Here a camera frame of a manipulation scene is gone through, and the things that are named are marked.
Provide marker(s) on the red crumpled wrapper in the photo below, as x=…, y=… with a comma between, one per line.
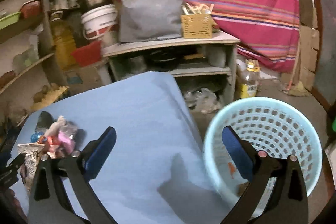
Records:
x=53, y=146

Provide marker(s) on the small steel pot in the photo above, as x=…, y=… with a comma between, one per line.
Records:
x=136, y=65

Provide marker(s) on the black foil pouch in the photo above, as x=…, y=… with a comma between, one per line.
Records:
x=44, y=120

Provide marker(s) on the yellow woven basket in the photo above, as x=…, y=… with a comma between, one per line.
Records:
x=195, y=27

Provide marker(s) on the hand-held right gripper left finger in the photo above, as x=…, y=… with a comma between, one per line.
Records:
x=101, y=153

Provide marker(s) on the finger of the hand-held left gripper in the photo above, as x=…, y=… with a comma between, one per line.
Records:
x=13, y=167

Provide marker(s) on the wooden wall shelf unit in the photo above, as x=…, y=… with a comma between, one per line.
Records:
x=44, y=29

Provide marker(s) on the brown potato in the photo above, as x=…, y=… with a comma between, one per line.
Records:
x=39, y=95

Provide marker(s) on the cardboard box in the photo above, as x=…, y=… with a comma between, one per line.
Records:
x=84, y=77

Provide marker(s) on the grey cloth cover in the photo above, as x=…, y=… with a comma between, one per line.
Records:
x=149, y=14

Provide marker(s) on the low wooden cabinet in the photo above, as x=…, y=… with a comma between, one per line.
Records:
x=168, y=43

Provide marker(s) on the crumpled clear plastic bags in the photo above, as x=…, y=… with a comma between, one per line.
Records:
x=203, y=99

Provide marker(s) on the yellow egg tray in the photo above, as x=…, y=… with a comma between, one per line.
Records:
x=53, y=99

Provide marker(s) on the clear plastic oil bottle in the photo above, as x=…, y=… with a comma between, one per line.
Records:
x=248, y=82

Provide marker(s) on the yellow oil jug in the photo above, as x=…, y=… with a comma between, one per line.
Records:
x=63, y=40

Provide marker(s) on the white plastic bucket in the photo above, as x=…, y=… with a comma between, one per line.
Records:
x=98, y=19

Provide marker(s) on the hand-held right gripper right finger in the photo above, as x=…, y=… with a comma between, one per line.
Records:
x=237, y=155

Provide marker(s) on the red plastic basket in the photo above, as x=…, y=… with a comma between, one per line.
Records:
x=86, y=54

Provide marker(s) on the blue foil wrapper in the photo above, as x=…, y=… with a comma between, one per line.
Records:
x=36, y=137

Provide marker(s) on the red plastic container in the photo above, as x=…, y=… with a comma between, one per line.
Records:
x=30, y=10

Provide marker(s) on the light blue plastic basket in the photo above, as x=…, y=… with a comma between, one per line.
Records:
x=275, y=121

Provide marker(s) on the cardboard sheets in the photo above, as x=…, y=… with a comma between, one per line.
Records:
x=308, y=37

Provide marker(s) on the pink plastic wrapper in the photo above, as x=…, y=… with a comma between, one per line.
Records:
x=67, y=138

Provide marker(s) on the black frying pan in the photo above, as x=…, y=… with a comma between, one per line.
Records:
x=162, y=57

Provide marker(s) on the green plastic tray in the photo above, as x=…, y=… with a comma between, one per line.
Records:
x=9, y=19

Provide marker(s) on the bundle of wooden sticks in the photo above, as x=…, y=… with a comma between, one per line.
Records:
x=194, y=8

